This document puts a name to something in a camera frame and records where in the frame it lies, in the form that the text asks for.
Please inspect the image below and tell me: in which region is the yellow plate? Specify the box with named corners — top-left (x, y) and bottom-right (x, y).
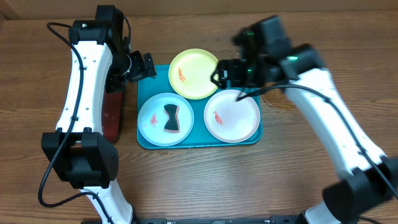
top-left (169, 49), bottom-right (218, 100)

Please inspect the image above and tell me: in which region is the pink plate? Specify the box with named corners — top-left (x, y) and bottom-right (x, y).
top-left (204, 90), bottom-right (261, 143)

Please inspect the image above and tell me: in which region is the light blue plate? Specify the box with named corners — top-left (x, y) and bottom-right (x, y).
top-left (142, 93), bottom-right (193, 146)

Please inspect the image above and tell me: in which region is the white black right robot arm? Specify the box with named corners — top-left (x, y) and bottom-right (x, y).
top-left (210, 16), bottom-right (397, 224)

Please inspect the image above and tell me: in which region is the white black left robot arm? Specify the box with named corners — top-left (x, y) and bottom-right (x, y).
top-left (41, 5), bottom-right (157, 223)

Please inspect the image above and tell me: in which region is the teal plastic tray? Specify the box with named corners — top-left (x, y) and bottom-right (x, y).
top-left (136, 63), bottom-right (264, 150)

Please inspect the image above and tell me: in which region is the dark red tray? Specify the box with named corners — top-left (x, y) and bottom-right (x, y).
top-left (102, 91), bottom-right (124, 143)

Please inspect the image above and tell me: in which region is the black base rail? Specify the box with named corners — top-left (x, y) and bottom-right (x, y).
top-left (132, 215), bottom-right (302, 224)

